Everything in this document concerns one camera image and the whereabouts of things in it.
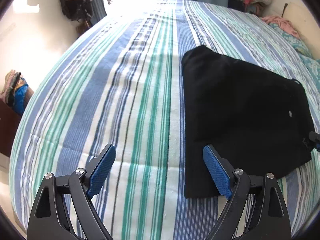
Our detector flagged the black pants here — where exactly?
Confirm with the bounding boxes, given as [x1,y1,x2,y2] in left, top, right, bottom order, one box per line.
[182,46,315,198]

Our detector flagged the teal floral pillow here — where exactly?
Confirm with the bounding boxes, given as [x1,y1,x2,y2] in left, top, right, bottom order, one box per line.
[269,23,312,58]
[297,52,320,91]

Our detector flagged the brown wooden cabinet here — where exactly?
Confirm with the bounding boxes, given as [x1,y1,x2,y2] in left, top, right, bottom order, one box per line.
[0,100,21,158]

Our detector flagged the pink cloth on bed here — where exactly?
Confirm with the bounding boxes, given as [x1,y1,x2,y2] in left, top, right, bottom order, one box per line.
[260,15,300,39]

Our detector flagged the clothes pile with blue item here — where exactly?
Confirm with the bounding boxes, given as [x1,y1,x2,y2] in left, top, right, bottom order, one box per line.
[1,70,34,116]

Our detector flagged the striped blue green bedsheet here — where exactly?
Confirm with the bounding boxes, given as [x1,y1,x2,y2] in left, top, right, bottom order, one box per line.
[9,0,319,239]

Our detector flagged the hanging dark bags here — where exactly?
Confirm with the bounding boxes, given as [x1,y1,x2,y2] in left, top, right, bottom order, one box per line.
[60,0,93,36]

